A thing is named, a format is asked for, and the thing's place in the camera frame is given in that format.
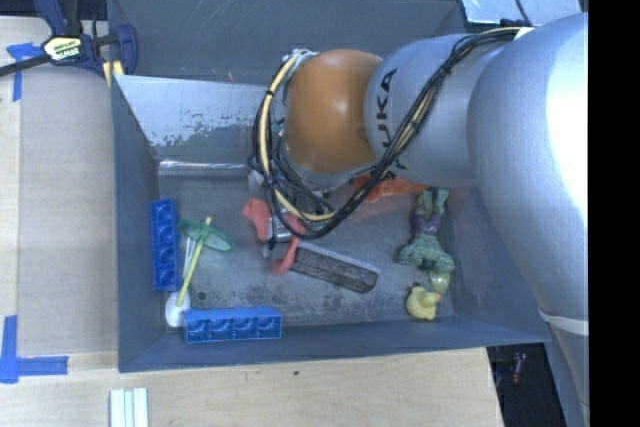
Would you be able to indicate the orange cloth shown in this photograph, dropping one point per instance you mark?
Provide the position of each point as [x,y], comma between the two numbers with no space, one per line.
[395,190]

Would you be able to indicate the grey metal bin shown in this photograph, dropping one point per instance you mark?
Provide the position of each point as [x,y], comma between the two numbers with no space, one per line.
[225,35]

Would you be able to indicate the green disc on yellow stick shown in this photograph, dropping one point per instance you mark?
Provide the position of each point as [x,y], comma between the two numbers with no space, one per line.
[206,235]

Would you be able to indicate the yellow rubber duck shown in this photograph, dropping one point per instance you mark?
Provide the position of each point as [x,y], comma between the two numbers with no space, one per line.
[421,304]

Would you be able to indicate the white plastic spoon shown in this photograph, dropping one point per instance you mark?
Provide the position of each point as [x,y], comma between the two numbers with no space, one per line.
[176,312]

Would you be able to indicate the green toy figure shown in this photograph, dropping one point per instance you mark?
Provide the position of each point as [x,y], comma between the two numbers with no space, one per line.
[425,247]

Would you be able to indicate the pale wood flat board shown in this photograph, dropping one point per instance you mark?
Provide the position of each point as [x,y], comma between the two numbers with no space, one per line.
[65,215]

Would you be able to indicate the dark brown flat block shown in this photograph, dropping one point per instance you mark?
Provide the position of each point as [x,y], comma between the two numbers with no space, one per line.
[335,270]

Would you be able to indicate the blue toy building block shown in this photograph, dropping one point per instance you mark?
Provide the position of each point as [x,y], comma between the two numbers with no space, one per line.
[232,325]
[165,245]

